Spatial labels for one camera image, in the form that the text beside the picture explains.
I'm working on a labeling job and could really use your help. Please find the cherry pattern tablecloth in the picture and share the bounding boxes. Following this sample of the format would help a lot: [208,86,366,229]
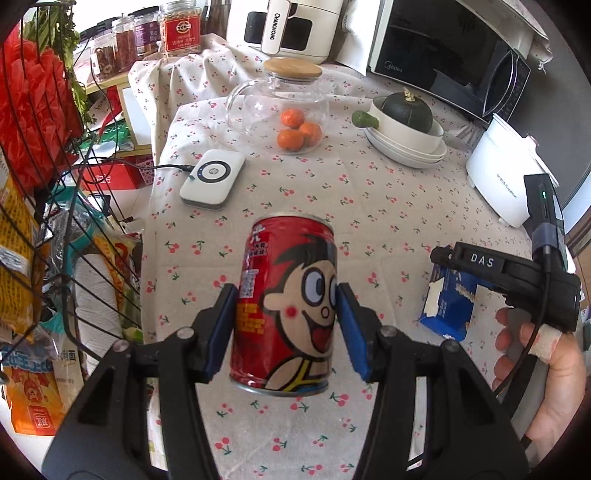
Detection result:
[127,32,578,480]

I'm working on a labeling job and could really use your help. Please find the stacked white plates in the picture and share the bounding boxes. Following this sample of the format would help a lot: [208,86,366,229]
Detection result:
[363,128,448,169]

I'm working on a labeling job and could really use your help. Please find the orange tangerine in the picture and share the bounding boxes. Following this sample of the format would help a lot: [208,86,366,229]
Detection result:
[276,129,304,152]
[280,108,305,130]
[298,122,324,148]

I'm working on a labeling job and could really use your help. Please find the person's right hand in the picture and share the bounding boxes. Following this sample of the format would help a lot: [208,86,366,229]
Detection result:
[492,307,587,460]

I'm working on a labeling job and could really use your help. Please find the black wire basket rack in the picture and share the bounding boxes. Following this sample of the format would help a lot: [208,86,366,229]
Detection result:
[1,1,142,368]

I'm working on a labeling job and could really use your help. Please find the white electric cooking pot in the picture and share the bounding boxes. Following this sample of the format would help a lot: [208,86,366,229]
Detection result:
[466,114,559,228]

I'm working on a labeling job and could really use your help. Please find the glass teapot wooden lid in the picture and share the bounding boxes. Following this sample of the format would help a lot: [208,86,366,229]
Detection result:
[225,57,329,155]

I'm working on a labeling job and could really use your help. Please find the white wireless charger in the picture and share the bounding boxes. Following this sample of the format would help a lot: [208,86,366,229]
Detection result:
[179,149,245,208]

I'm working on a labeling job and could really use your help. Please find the black microwave oven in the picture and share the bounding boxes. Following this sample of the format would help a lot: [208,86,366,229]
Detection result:
[368,0,531,123]

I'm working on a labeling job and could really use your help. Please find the dark green pumpkin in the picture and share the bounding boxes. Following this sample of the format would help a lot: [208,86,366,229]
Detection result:
[381,88,433,133]

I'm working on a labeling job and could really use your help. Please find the dark blue biscuit box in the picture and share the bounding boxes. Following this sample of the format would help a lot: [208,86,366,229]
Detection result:
[419,264,492,342]

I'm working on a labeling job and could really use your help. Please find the spice glass jar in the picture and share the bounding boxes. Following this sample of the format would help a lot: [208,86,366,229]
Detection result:
[112,16,137,73]

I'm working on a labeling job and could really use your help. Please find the white oval bowl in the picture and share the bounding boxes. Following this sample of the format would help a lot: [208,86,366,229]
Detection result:
[369,96,444,154]

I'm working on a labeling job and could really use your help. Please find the red cartoon drink can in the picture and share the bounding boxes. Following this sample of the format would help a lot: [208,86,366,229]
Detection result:
[230,213,338,397]

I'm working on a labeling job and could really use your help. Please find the red label glass jar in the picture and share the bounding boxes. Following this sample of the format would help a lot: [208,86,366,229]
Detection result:
[159,0,200,56]

